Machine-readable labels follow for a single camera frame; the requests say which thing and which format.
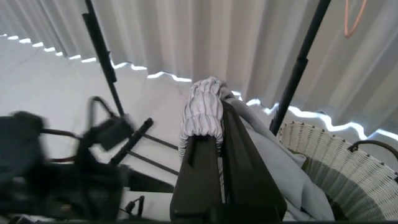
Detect black clothes rack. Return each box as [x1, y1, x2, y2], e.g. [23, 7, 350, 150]
[81, 0, 332, 177]

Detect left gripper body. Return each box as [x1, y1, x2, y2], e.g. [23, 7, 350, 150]
[46, 154, 127, 219]

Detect pale grey shorts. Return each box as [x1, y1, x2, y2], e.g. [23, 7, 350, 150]
[178, 76, 335, 222]

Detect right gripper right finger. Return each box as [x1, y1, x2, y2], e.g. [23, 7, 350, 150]
[221, 100, 287, 219]

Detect white curtain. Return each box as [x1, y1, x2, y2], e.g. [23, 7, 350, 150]
[0, 0, 398, 141]

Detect white laundry basket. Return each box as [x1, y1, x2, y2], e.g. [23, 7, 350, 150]
[276, 121, 398, 222]

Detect pink clothes hanger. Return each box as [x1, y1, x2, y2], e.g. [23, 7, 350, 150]
[343, 0, 368, 39]

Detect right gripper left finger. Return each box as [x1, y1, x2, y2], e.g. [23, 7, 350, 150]
[170, 133, 225, 223]

